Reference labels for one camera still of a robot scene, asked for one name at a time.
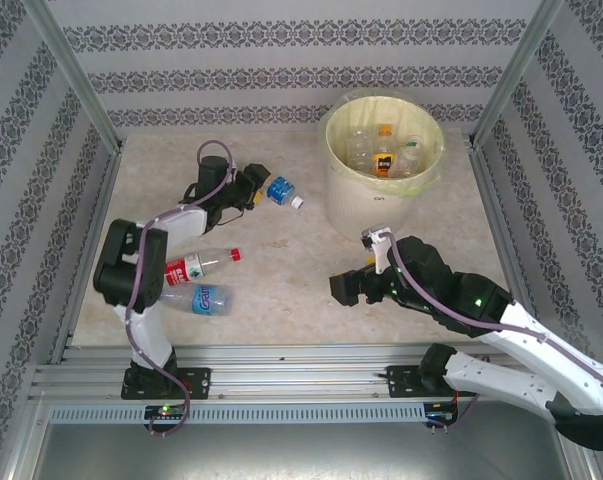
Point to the orange juice bottle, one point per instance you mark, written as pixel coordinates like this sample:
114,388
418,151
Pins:
383,162

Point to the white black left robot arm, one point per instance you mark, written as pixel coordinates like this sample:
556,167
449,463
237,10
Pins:
131,270

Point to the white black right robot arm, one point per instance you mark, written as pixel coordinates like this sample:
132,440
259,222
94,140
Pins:
556,355

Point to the white round bin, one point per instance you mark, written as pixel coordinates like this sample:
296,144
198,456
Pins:
366,215

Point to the cream waste bin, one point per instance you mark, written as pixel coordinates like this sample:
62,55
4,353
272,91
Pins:
341,132

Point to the red white label water bottle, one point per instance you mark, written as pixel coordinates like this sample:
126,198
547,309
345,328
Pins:
191,267

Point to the clear bottle light blue label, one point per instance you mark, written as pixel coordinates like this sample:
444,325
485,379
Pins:
206,301

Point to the small controller board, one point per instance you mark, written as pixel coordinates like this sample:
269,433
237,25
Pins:
441,412
166,411

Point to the grey metal sheet panel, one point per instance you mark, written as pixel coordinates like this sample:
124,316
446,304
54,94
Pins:
301,452

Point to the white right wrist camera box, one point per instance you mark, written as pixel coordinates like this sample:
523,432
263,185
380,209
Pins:
381,250

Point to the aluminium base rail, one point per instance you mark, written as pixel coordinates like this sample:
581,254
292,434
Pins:
301,375

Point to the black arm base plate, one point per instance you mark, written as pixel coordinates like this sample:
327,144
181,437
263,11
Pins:
198,382
403,382

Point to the aluminium side rail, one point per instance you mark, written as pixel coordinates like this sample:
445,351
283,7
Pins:
103,200

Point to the aluminium frame post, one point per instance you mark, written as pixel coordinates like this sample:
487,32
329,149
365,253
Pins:
520,70
73,72

